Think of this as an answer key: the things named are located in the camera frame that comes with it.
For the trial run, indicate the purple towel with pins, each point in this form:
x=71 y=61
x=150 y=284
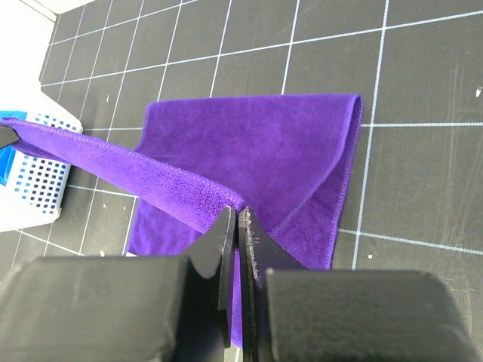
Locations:
x=287 y=157

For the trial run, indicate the white perforated plastic basket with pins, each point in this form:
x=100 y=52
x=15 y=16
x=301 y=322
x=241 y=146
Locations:
x=35 y=185

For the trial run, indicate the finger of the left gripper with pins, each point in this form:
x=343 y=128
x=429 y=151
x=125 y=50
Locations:
x=7 y=136

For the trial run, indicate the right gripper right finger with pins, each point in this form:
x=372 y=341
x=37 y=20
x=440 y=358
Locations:
x=259 y=255

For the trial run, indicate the blue towel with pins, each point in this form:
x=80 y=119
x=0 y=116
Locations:
x=8 y=153

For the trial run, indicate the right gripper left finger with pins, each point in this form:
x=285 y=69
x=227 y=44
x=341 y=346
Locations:
x=213 y=257

